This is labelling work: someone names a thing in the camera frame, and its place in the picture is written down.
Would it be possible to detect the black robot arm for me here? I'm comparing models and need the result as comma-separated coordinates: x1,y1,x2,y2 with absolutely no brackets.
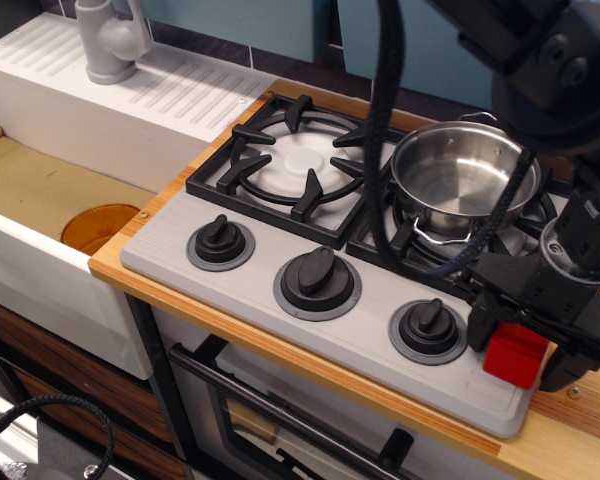
435,1,600,392

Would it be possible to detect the red cube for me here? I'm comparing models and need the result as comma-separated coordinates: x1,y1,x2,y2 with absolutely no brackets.
483,323,549,390

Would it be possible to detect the black middle stove knob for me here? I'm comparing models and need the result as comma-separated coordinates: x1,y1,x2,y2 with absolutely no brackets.
273,246,362,322

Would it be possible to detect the black left burner grate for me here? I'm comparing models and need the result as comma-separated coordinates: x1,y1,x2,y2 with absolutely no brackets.
186,94,367,249

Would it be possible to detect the white sink unit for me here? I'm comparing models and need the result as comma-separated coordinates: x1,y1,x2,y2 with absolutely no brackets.
0,13,273,380

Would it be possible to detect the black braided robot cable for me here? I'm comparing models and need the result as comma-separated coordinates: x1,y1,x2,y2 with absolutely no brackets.
367,0,535,281

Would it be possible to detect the orange plastic plate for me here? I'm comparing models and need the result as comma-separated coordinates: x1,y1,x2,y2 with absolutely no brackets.
60,203,140,255

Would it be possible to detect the black right burner grate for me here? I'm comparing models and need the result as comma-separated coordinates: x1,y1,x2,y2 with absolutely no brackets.
346,165,573,303

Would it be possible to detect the wooden drawer front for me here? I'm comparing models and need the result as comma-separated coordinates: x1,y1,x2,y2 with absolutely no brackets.
0,305,191,479

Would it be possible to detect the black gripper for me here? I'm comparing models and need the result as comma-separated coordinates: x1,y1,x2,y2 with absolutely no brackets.
454,252,600,393

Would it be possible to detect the stainless steel pan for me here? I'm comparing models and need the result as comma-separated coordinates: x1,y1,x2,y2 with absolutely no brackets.
390,115,523,246

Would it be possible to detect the grey toy faucet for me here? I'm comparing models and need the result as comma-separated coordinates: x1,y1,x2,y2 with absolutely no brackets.
75,0,152,85

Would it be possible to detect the grey toy stove top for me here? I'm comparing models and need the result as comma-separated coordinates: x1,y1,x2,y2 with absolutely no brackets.
119,94,594,440

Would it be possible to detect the black burner grate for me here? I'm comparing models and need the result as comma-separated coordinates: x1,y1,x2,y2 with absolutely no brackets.
186,94,367,249
346,165,573,303

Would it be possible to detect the black right stove knob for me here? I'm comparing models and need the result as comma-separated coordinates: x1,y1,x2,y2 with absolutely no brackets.
389,298,467,366

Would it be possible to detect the black stove knob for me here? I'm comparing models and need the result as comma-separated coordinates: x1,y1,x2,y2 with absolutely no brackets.
273,246,362,322
389,298,467,366
186,214,256,272

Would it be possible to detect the black left stove knob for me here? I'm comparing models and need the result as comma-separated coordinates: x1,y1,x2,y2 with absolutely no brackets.
186,214,256,272

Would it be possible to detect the black braided foreground cable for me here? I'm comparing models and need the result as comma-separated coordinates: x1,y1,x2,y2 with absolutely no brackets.
0,393,118,480

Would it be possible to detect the oven door with handle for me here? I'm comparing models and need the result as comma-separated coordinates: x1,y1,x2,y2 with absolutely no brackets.
168,335,507,479

